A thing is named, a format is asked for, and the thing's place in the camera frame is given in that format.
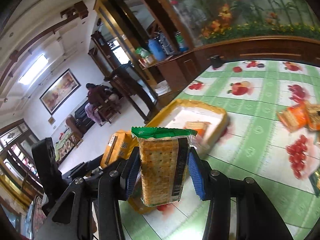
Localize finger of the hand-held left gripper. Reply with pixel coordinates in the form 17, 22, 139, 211
62, 155, 110, 180

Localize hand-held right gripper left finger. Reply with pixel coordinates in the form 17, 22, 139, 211
34, 147, 140, 240

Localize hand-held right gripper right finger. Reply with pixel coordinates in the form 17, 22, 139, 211
188, 148, 293, 240

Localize green topped cracker packet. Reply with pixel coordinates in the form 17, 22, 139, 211
131, 126, 198, 207

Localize large yellow snack packet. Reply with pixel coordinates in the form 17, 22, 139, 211
100, 129, 155, 215

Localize yellow plastic tray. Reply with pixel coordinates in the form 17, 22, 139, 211
145, 99, 228, 153

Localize ceiling light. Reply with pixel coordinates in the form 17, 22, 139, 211
19, 54, 49, 85

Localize small orange cracker packet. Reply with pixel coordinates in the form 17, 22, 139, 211
277, 104, 310, 133

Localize small black object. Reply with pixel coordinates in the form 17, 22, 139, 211
209, 54, 224, 69

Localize green bag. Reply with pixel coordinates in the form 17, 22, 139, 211
136, 47, 152, 58

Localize blue water jug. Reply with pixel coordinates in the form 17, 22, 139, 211
148, 39, 166, 61

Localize green bottle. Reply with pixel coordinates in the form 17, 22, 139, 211
175, 31, 188, 53

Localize wooden partition cabinet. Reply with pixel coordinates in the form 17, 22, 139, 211
140, 35, 320, 85

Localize floral glass panel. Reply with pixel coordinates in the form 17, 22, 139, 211
150, 0, 320, 47

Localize framed wall painting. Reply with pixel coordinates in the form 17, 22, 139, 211
39, 68, 82, 115

